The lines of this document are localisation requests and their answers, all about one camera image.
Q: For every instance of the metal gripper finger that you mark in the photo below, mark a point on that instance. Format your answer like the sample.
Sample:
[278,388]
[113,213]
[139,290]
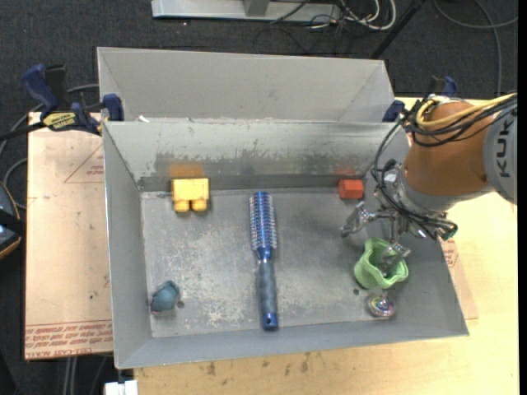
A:
[392,255]
[359,217]

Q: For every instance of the green soft cup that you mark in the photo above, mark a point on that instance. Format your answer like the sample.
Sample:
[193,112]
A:
[368,268]

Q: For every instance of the red-orange block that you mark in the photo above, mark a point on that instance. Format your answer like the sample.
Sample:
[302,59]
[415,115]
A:
[351,189]

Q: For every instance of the iridescent shiny ball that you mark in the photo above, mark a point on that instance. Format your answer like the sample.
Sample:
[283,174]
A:
[381,306]

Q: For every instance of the blue round hairbrush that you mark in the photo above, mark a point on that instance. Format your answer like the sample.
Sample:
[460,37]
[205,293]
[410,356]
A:
[264,241]

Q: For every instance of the grey metal bin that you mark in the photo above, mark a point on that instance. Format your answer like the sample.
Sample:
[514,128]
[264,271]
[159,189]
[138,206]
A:
[214,257]

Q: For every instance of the yellow toy block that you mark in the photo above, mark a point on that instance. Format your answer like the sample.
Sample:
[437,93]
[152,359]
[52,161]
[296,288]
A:
[190,191]

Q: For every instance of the blue-grey soft toy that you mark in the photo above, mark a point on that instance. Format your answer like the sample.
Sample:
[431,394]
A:
[164,298]

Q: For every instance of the brown cardboard board red print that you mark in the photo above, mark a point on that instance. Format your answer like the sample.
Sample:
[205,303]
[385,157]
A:
[66,229]

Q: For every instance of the black cylinder on white bracket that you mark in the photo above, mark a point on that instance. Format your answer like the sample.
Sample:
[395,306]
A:
[393,176]

